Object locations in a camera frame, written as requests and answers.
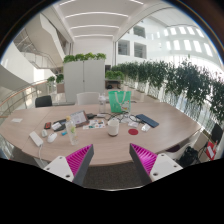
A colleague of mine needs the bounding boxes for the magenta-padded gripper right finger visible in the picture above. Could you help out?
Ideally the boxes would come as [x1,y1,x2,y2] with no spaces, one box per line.
[129,143,184,186]

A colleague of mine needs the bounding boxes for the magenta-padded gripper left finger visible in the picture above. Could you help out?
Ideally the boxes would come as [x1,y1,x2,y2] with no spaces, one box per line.
[43,143,95,187]

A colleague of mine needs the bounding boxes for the clear plastic drink bottle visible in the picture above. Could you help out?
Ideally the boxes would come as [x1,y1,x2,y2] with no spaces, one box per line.
[65,115,80,146]

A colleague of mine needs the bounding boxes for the white computer mouse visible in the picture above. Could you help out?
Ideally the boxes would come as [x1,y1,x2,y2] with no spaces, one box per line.
[46,132,58,144]

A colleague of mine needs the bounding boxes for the white striped small box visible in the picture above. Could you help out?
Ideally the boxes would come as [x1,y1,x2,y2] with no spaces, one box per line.
[51,122,63,131]

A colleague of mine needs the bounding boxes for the black bag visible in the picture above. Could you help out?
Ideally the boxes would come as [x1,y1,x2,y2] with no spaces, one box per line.
[179,145,200,168]

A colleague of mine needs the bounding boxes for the black wallet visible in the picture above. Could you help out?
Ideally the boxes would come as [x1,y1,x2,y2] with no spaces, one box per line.
[51,118,68,132]

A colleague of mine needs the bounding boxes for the colourful sticker sheet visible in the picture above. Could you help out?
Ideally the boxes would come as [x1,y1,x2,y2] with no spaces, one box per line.
[82,119,106,130]

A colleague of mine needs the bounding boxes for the brown-framed standing card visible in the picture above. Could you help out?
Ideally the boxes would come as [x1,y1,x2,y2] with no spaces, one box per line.
[69,110,90,128]

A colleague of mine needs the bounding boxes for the white power strip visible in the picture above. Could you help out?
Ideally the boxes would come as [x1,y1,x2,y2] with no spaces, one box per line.
[28,130,45,148]

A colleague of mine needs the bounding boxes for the white mug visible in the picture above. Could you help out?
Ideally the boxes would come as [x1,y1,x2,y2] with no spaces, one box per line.
[107,118,120,137]

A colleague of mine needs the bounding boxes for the clear shaker bottle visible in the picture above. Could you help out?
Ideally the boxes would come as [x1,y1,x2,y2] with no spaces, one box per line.
[97,94,107,114]

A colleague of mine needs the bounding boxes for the red and white sign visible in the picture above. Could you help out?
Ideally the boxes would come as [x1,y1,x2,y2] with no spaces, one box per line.
[205,141,218,161]

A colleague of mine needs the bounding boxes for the black office chair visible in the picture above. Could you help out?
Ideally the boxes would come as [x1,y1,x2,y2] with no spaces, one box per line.
[210,123,224,144]

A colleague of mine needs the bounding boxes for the white planter cabinet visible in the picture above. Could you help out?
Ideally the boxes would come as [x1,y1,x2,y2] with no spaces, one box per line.
[63,59,106,103]

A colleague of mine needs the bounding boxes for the row of tall green plants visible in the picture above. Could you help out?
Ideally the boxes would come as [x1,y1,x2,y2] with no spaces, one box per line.
[109,59,224,124]

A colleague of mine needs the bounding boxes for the small potted plants by railing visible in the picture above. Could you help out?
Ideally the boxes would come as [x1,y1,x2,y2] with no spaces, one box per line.
[46,73,65,84]

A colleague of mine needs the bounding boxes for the green plants on cabinet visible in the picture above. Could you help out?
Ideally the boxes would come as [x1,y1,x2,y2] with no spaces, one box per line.
[62,52,107,64]

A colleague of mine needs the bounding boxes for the ceiling light strips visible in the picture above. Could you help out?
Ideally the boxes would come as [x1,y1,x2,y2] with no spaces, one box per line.
[59,0,144,38]

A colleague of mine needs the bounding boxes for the black cable tangle with headset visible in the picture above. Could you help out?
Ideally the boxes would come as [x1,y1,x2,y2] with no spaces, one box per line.
[106,112,143,125]

